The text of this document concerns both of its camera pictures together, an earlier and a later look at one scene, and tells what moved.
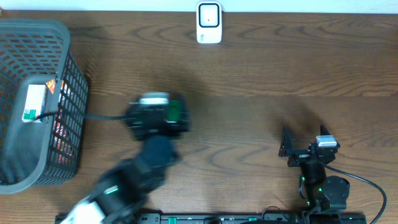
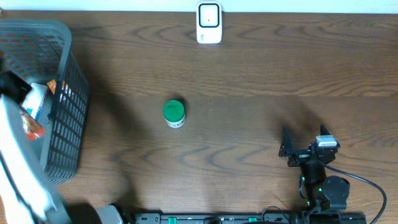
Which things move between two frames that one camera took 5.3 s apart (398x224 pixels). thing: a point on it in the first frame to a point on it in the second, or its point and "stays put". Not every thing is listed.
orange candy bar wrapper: x=63 y=144 to x=32 y=128
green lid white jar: x=173 y=111 stays put
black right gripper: x=286 y=150 stays put
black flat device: x=224 y=218 stays put
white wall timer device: x=209 y=22 stays put
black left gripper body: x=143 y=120 to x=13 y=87
